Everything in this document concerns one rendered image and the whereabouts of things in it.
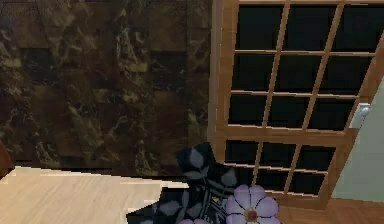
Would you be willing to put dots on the wooden glass-paned room door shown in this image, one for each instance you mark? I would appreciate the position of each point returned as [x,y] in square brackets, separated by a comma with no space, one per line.
[222,83]

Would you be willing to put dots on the silver round door knob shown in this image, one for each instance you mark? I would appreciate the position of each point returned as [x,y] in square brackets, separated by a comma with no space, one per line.
[362,112]

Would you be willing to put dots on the dark red-brown furniture corner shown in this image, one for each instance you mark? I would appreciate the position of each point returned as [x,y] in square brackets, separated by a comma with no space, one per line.
[4,161]

